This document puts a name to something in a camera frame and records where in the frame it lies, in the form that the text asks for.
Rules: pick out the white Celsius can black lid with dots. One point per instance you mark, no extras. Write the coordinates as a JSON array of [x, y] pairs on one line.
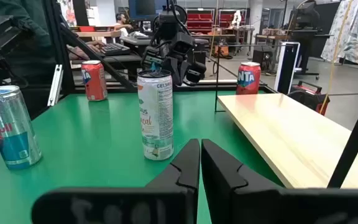
[[155, 118]]

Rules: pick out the floral patterned curtain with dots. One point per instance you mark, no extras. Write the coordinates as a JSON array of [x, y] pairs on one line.
[[356, 31]]

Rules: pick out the black keyboard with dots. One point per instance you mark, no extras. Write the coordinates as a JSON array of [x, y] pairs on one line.
[[115, 49]]

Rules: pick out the black box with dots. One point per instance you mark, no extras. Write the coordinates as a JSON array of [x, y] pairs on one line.
[[263, 59]]

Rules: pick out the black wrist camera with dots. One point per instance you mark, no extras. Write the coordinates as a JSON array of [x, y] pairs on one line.
[[182, 43]]

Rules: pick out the red black toolbox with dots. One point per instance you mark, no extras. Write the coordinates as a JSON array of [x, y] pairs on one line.
[[309, 96]]

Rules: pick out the person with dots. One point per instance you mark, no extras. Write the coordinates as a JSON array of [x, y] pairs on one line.
[[122, 28], [33, 18]]

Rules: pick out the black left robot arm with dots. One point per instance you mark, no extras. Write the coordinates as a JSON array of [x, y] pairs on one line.
[[168, 25]]

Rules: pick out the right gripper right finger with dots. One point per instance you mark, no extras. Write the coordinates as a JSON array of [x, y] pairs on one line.
[[222, 186]]

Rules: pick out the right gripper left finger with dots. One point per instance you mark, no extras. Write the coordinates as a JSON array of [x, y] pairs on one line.
[[179, 174]]

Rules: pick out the blue silver Red Bull can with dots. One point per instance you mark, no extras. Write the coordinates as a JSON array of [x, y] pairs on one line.
[[11, 130]]

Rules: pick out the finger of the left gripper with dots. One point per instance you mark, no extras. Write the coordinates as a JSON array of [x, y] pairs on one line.
[[184, 74], [173, 71]]

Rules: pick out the green table mat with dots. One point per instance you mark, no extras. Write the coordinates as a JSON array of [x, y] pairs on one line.
[[89, 149]]

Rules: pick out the black monitor on stand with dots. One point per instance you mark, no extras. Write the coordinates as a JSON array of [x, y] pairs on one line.
[[304, 15]]

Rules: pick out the wooden shelf black metal frame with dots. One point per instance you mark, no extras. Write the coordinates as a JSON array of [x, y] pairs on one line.
[[291, 137]]

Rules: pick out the blue computer monitor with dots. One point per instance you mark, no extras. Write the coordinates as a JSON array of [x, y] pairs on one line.
[[145, 9]]

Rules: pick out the silver metal bracket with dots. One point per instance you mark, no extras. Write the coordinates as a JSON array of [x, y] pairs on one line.
[[55, 85]]

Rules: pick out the red storage bin rack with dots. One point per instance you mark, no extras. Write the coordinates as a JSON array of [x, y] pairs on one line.
[[228, 18], [200, 20]]

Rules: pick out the red Fanta soda can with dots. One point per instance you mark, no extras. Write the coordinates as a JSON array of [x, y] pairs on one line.
[[94, 82], [248, 79]]

